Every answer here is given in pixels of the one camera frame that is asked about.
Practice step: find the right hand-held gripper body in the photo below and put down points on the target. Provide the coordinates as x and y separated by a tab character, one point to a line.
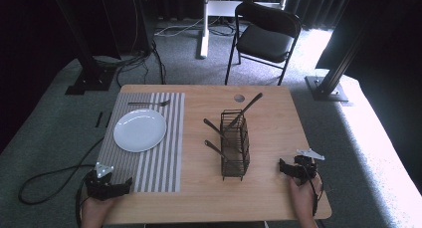
306	168

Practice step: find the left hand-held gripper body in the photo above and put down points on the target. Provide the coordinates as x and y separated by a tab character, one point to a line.
99	184

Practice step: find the person's left hand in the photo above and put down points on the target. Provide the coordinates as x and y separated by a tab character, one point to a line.
95	210

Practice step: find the person's right hand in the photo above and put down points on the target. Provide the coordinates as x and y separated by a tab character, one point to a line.
303	198

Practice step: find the grey striped placemat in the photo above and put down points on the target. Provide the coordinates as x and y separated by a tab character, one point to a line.
159	170

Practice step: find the white round plate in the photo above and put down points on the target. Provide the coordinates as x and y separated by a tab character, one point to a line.
139	130

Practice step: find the grey table grommet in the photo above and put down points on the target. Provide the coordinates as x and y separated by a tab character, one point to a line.
239	98

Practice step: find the silver fork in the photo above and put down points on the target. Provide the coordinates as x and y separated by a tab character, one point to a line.
151	103

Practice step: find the black metal stand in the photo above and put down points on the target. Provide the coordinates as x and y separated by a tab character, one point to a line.
87	65
331	78

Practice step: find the black folding chair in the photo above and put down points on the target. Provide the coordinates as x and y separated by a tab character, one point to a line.
265	42

